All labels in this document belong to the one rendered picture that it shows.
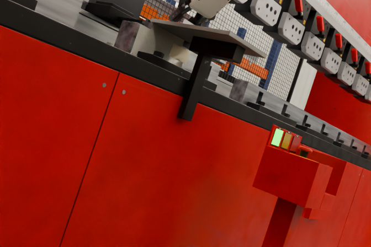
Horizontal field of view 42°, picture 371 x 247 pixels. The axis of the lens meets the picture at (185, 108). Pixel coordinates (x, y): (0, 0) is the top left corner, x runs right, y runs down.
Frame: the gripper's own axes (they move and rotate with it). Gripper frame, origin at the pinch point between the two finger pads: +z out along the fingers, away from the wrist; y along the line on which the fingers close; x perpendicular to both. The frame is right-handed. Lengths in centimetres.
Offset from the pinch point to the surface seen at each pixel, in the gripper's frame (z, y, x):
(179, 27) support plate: -1.5, 6.9, 7.0
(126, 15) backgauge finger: 16.0, -1.2, -18.1
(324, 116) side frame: 26, -216, -43
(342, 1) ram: -32, -90, -29
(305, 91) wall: 146, -750, -326
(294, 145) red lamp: 1, -39, 32
